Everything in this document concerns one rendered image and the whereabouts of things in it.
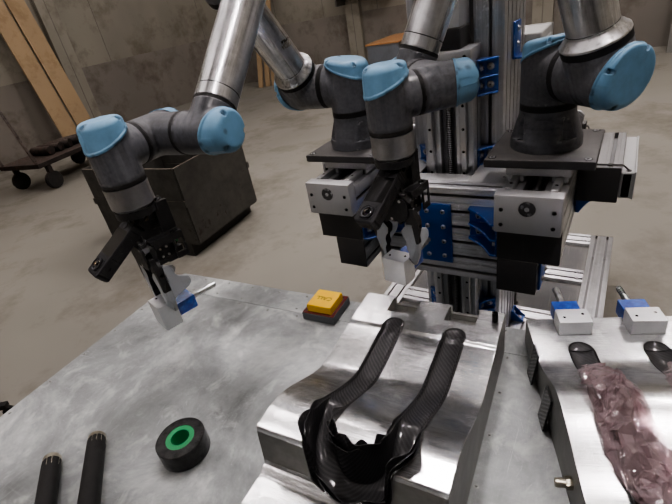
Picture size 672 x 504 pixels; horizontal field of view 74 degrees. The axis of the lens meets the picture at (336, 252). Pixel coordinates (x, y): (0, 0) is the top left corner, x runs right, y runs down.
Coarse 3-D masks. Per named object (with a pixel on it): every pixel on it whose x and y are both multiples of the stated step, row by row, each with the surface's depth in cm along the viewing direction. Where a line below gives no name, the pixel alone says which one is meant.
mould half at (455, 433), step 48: (432, 336) 75; (480, 336) 73; (336, 384) 68; (384, 384) 68; (480, 384) 65; (288, 432) 58; (384, 432) 55; (432, 432) 55; (480, 432) 64; (288, 480) 59; (432, 480) 49
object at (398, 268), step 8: (384, 256) 86; (392, 256) 86; (400, 256) 85; (408, 256) 85; (384, 264) 87; (392, 264) 85; (400, 264) 84; (408, 264) 85; (384, 272) 88; (392, 272) 86; (400, 272) 85; (408, 272) 85; (392, 280) 88; (400, 280) 86; (408, 280) 86
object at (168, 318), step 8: (200, 288) 92; (208, 288) 93; (160, 296) 88; (184, 296) 89; (192, 296) 89; (152, 304) 86; (160, 304) 85; (184, 304) 88; (192, 304) 89; (160, 312) 85; (168, 312) 86; (176, 312) 87; (184, 312) 89; (160, 320) 87; (168, 320) 86; (176, 320) 87; (168, 328) 87
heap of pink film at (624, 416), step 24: (600, 384) 57; (624, 384) 57; (600, 408) 56; (624, 408) 54; (648, 408) 54; (624, 432) 52; (648, 432) 53; (624, 456) 52; (648, 456) 51; (624, 480) 50; (648, 480) 49
